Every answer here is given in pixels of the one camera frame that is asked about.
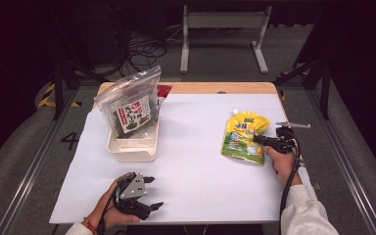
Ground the white table mat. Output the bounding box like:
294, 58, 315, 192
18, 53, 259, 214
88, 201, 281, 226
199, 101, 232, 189
48, 93, 317, 226

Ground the tangle of black cables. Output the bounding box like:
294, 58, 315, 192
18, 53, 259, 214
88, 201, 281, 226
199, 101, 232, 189
110, 30, 168, 82

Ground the red string bracelet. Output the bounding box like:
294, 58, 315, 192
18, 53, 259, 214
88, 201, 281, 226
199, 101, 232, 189
81, 216, 98, 235

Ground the aluminium floor rail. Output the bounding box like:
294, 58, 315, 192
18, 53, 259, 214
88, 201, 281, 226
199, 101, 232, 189
305, 87, 376, 235
0, 87, 80, 235

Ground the white metal stand frame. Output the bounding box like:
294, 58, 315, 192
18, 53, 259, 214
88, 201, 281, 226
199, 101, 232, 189
179, 4, 273, 74

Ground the person's left hand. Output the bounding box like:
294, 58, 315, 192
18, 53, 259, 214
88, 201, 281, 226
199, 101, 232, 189
85, 180, 142, 234

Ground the person's right hand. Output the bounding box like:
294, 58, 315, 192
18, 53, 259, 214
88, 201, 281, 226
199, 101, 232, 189
261, 145, 300, 188

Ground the yellow green spout pouch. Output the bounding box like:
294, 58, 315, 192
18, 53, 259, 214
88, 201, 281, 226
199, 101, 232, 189
220, 109, 271, 165

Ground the red white snack packet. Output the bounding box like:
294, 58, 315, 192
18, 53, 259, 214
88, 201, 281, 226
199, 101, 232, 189
156, 84, 173, 111

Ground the white divided plastic box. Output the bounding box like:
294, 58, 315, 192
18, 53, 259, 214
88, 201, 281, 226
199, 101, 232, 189
107, 97, 162, 164

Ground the hand-held gripper cable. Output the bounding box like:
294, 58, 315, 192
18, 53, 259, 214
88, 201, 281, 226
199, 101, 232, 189
278, 136, 306, 227
96, 177, 126, 235

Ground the clear bag of dried seaweed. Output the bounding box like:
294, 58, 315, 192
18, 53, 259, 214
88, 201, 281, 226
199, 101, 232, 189
93, 65, 163, 140

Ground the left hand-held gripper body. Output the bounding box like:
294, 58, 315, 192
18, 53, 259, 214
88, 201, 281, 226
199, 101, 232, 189
114, 171, 152, 220

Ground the black metal stand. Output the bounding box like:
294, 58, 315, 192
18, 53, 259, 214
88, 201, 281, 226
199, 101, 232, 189
272, 58, 333, 120
50, 57, 111, 120

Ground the left hand-held gripper cable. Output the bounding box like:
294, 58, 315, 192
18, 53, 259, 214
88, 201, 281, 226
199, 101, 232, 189
96, 177, 126, 235

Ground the right hand-held gripper cable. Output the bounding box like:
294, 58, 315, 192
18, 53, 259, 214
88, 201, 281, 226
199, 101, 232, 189
278, 136, 306, 227

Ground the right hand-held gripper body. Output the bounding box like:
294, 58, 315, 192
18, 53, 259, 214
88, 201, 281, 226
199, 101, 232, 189
267, 121, 312, 155

